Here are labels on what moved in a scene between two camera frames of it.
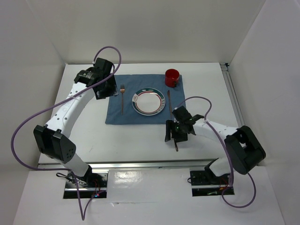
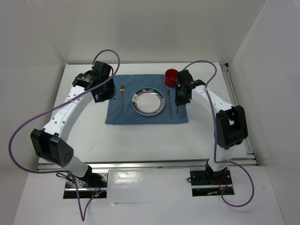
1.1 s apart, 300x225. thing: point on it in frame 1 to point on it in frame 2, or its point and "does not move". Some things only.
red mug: (171, 77) does not move
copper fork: (122, 90) does not move
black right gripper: (170, 125) to (178, 101)
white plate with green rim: (148, 101) does not move
